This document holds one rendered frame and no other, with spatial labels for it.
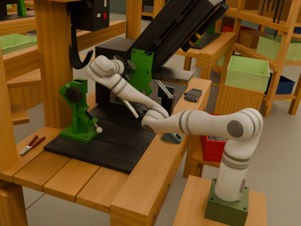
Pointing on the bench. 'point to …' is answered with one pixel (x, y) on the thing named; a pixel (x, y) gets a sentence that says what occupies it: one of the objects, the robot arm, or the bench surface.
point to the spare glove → (191, 94)
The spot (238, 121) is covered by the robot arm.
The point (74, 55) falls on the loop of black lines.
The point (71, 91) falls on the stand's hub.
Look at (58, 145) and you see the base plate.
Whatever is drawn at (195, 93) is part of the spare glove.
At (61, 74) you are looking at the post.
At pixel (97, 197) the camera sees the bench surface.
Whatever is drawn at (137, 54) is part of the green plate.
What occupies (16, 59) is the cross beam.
